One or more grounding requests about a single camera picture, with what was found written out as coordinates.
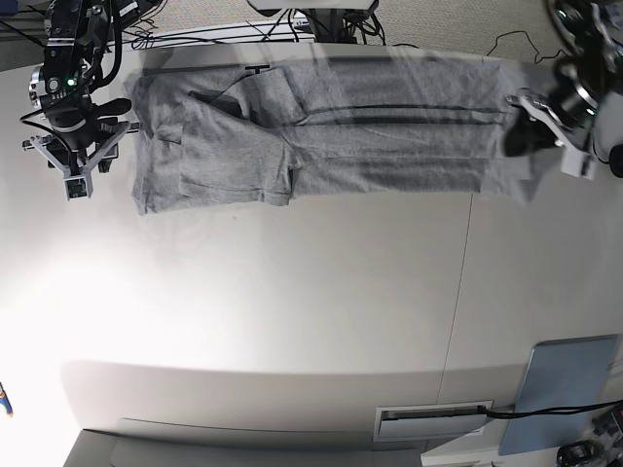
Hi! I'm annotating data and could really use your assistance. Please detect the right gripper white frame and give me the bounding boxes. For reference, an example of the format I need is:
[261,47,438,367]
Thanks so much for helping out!
[22,120,140,199]

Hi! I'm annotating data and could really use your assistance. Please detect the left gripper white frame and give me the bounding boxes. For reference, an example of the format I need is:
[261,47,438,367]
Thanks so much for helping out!
[503,87,600,180]

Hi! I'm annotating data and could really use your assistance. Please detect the grey T-shirt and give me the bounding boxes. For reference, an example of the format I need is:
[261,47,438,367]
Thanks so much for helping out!
[126,56,545,213]

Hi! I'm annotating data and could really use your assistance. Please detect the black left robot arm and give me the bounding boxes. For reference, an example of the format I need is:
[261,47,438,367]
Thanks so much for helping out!
[504,1,622,178]

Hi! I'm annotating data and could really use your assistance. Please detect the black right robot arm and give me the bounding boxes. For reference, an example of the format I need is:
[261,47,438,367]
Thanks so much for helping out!
[19,1,139,200]

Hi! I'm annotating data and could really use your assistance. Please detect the black round puck device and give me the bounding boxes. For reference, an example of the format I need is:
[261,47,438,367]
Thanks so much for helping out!
[608,144,623,179]

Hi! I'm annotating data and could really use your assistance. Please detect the blue-grey flat panel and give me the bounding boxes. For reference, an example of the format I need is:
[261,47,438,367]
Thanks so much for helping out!
[497,335,618,456]

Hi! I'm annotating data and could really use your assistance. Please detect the blue orange tool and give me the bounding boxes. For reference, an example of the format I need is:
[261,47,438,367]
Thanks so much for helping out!
[0,384,14,417]

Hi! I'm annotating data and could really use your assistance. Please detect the black teal device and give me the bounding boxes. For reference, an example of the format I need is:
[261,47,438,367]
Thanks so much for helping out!
[556,441,603,467]

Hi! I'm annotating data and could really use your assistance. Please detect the thin black cable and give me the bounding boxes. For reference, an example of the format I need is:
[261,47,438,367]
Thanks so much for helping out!
[486,30,566,64]

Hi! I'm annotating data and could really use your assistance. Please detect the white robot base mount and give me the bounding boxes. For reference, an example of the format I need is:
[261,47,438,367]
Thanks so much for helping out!
[247,0,386,45]

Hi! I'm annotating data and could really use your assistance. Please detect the black power cable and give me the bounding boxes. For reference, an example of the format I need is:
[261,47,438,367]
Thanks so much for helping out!
[479,401,623,420]

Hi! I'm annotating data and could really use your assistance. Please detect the white cable outlet box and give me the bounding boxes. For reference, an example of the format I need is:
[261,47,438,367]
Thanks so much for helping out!
[373,401,493,443]

